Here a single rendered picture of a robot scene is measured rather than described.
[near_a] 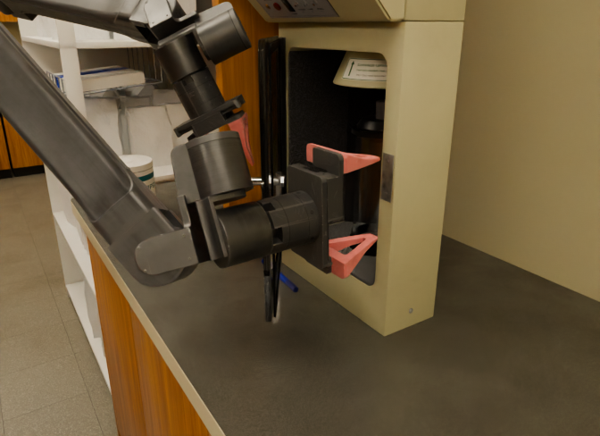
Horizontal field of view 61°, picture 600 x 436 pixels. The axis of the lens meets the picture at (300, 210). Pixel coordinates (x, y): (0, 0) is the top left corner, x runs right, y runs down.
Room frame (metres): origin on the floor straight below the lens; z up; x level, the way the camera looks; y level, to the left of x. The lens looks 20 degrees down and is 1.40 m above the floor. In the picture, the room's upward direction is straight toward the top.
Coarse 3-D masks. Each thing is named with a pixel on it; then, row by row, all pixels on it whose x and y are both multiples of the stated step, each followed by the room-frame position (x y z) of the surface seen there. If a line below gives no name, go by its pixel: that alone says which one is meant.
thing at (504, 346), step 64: (448, 256) 0.98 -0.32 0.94; (192, 320) 0.73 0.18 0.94; (256, 320) 0.73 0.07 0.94; (320, 320) 0.73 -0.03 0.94; (448, 320) 0.73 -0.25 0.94; (512, 320) 0.73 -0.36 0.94; (576, 320) 0.73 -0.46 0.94; (192, 384) 0.57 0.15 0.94; (256, 384) 0.57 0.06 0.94; (320, 384) 0.57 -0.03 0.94; (384, 384) 0.57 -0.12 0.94; (448, 384) 0.57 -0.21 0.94; (512, 384) 0.57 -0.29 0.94; (576, 384) 0.57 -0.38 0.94
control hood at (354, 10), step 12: (252, 0) 0.91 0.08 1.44; (336, 0) 0.72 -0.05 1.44; (348, 0) 0.70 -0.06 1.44; (360, 0) 0.68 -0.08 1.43; (372, 0) 0.67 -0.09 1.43; (384, 0) 0.67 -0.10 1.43; (396, 0) 0.68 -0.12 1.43; (264, 12) 0.91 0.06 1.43; (348, 12) 0.72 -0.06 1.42; (360, 12) 0.70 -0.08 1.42; (372, 12) 0.68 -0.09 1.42; (384, 12) 0.67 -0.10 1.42; (396, 12) 0.68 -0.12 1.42
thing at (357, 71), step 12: (348, 60) 0.83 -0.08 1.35; (360, 60) 0.81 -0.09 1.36; (372, 60) 0.79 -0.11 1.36; (384, 60) 0.79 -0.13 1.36; (348, 72) 0.81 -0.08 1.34; (360, 72) 0.80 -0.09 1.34; (372, 72) 0.78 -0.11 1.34; (384, 72) 0.78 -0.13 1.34; (348, 84) 0.80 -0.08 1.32; (360, 84) 0.79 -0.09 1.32; (372, 84) 0.78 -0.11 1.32; (384, 84) 0.77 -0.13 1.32
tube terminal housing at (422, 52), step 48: (432, 0) 0.71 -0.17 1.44; (288, 48) 0.93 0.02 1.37; (336, 48) 0.81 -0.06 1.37; (384, 48) 0.72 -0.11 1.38; (432, 48) 0.71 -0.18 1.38; (432, 96) 0.72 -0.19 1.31; (384, 144) 0.71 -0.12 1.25; (432, 144) 0.72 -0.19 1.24; (432, 192) 0.73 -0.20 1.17; (384, 240) 0.70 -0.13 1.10; (432, 240) 0.73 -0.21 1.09; (336, 288) 0.79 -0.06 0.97; (384, 288) 0.69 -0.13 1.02; (432, 288) 0.74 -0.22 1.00; (384, 336) 0.69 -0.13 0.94
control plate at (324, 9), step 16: (256, 0) 0.89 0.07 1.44; (272, 0) 0.85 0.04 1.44; (288, 0) 0.82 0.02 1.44; (304, 0) 0.78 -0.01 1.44; (320, 0) 0.75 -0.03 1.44; (272, 16) 0.90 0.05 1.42; (288, 16) 0.86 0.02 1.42; (304, 16) 0.82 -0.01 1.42; (320, 16) 0.79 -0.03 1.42; (336, 16) 0.75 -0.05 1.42
